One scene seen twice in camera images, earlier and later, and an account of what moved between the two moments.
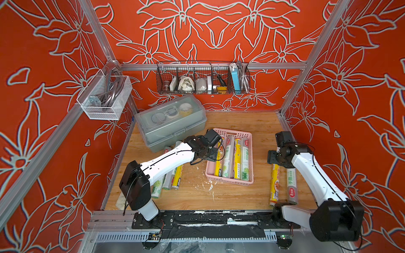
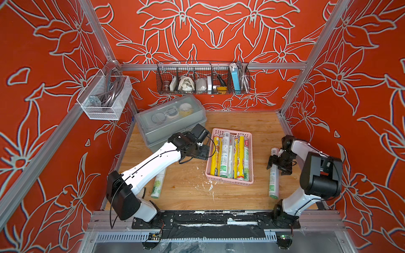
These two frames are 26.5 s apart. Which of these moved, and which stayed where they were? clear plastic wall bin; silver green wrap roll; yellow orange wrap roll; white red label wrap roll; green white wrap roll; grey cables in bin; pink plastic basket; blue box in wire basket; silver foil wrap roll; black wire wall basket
Moved: silver green wrap roll; white red label wrap roll; yellow orange wrap roll
Stayed: black wire wall basket; clear plastic wall bin; grey cables in bin; green white wrap roll; blue box in wire basket; pink plastic basket; silver foil wrap roll
